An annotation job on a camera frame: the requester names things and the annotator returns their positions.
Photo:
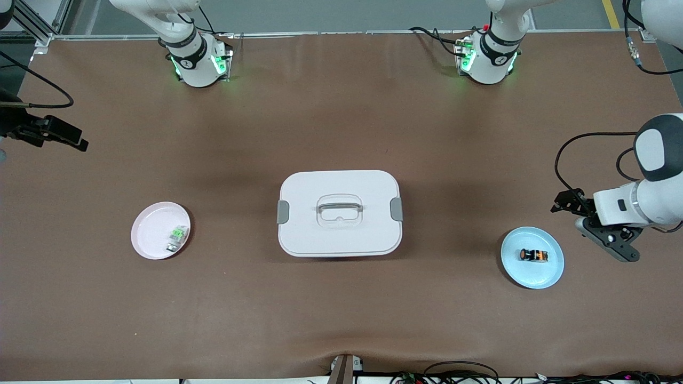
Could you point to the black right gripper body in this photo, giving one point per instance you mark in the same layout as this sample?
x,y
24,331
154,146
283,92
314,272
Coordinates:
x,y
15,126

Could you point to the aluminium frame post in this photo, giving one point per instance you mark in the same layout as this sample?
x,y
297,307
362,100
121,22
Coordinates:
x,y
37,26
648,34

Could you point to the metal table edge bracket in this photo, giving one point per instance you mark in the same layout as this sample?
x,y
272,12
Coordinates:
x,y
344,369

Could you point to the aluminium table edge rail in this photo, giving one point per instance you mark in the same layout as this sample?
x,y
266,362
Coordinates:
x,y
277,34

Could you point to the brown table mat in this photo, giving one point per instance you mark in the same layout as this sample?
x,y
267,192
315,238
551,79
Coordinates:
x,y
341,309

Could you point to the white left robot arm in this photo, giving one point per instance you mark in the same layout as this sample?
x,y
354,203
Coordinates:
x,y
659,202

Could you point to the pink round plate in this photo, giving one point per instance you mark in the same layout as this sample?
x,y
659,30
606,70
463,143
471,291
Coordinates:
x,y
149,237

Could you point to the white lidded storage box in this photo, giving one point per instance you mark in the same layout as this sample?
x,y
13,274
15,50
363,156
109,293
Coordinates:
x,y
339,237

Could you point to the green push-button switch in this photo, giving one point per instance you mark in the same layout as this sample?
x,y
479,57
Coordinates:
x,y
176,237

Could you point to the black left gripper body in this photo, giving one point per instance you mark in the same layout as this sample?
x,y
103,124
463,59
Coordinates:
x,y
580,205

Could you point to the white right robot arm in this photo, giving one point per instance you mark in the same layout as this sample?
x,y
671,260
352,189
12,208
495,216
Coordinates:
x,y
195,58

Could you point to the light blue round plate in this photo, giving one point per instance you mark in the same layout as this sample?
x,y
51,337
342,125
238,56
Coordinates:
x,y
533,274

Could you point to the orange push-button switch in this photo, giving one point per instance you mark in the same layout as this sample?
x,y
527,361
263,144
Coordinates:
x,y
533,255

